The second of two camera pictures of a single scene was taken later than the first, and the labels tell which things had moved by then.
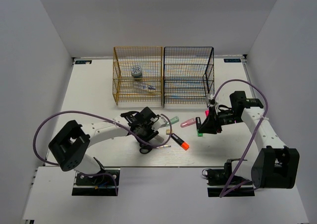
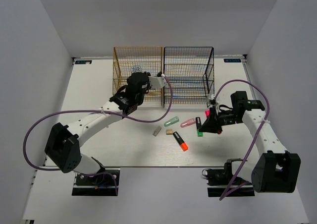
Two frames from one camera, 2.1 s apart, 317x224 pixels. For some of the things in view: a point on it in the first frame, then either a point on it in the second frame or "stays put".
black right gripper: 212,123 stays put
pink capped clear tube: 187,122 stays put
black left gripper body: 147,133 → 149,86
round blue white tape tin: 136,72 stays put
